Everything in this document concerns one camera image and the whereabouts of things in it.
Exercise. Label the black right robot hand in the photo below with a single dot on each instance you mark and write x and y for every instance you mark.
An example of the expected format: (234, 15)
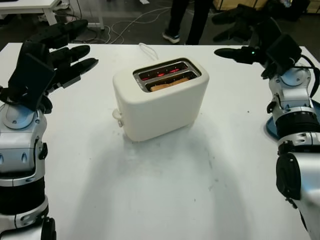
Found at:
(240, 56)

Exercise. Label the white two-slot toaster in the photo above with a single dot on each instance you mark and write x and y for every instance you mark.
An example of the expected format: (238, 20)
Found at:
(160, 112)

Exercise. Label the person in dark trousers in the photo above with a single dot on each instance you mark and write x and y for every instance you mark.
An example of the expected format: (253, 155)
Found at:
(195, 22)

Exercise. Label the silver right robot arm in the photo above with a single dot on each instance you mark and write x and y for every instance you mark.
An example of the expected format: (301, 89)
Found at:
(297, 120)

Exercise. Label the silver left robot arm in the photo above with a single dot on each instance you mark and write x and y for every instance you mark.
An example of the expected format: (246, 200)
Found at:
(22, 145)

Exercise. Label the black bag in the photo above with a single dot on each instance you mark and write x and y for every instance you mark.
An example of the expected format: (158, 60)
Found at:
(292, 10)

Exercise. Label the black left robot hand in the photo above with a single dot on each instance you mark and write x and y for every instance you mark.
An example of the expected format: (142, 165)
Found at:
(62, 32)

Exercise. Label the white toaster lever knob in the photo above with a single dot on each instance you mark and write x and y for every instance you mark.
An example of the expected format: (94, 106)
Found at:
(116, 115)

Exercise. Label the white desk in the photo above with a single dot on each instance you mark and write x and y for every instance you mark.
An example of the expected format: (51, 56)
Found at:
(25, 5)

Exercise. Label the blue plastic tray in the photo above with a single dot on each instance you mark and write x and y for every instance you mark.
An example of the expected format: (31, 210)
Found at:
(271, 128)

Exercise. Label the slice of toast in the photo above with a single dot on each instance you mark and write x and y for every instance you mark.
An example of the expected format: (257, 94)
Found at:
(170, 85)

